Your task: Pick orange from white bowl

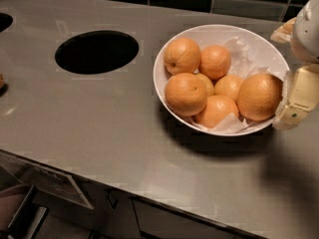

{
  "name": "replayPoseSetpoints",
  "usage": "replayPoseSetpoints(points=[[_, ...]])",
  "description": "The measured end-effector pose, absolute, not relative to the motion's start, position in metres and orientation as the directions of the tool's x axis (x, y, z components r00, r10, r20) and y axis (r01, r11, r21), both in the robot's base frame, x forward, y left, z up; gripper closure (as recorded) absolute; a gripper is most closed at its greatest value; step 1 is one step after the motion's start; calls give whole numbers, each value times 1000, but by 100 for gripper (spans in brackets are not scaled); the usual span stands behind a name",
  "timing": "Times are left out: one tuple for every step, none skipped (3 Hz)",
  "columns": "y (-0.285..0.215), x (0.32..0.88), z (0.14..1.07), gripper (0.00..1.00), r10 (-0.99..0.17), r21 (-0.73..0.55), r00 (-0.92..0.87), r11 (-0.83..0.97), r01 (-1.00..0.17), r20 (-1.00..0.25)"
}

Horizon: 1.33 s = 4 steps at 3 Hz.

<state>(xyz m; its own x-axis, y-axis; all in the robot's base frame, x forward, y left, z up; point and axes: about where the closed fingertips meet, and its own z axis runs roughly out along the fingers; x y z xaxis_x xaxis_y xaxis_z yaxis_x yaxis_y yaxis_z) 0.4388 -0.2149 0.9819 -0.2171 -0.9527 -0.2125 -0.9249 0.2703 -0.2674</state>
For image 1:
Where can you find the orange front left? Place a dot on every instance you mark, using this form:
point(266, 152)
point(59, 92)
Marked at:
point(185, 94)

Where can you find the white bowl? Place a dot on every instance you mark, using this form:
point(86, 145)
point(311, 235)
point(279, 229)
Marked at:
point(262, 51)

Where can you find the orange back middle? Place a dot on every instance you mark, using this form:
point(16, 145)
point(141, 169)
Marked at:
point(215, 61)

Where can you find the orange middle right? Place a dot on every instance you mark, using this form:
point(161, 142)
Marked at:
point(228, 86)

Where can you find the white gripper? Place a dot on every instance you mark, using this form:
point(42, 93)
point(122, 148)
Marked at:
point(307, 34)

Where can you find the orange front middle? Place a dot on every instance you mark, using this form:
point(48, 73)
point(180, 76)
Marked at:
point(217, 108)

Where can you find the paper sign on cabinet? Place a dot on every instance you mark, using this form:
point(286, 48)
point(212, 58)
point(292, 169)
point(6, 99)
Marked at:
point(46, 179)

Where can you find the small orange centre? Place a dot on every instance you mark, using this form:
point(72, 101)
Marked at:
point(208, 83)

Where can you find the large orange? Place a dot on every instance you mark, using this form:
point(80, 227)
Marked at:
point(259, 96)

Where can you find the white paper liner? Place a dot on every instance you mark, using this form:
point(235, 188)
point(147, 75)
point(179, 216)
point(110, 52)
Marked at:
point(242, 66)

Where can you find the orange back left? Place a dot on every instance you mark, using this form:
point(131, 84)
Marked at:
point(181, 55)

